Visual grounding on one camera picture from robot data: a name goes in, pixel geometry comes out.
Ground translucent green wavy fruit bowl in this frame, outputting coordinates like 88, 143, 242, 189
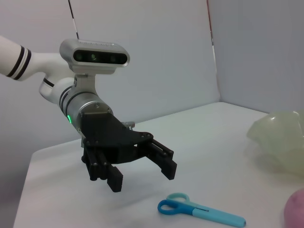
246, 109, 304, 181

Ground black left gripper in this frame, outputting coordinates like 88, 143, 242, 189
79, 111, 178, 193

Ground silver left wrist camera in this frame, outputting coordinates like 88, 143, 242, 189
58, 38, 131, 95

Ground pink peach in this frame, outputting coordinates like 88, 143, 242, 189
284, 187, 304, 228

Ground blue scissors with sheath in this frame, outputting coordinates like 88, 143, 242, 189
157, 192, 247, 228

